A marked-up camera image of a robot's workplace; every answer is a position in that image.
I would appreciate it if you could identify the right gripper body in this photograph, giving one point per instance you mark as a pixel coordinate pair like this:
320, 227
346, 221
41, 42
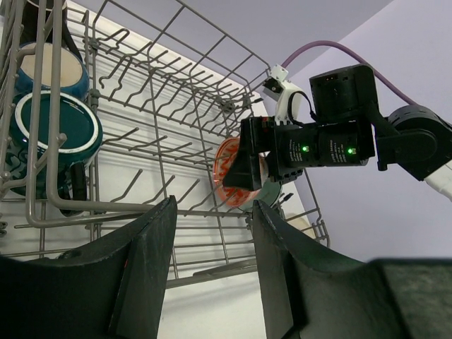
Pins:
292, 148

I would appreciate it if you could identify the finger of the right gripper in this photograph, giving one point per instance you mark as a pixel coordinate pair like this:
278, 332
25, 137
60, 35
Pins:
245, 171

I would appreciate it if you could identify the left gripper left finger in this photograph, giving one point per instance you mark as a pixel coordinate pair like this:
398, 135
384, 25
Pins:
113, 287

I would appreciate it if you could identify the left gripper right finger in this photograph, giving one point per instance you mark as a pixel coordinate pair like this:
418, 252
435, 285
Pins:
311, 291

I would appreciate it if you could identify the orange patterned bowl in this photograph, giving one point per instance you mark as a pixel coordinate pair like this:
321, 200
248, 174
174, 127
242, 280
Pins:
224, 157

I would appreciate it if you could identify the light green bowl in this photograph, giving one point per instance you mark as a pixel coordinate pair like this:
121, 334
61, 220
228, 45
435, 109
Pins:
270, 192

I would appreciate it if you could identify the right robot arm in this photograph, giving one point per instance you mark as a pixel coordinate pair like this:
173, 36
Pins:
413, 136

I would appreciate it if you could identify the blue cream plate right side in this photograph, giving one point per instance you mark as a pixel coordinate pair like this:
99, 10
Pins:
304, 226

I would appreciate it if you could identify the grey wire dish rack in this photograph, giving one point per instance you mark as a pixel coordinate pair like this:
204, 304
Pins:
166, 94

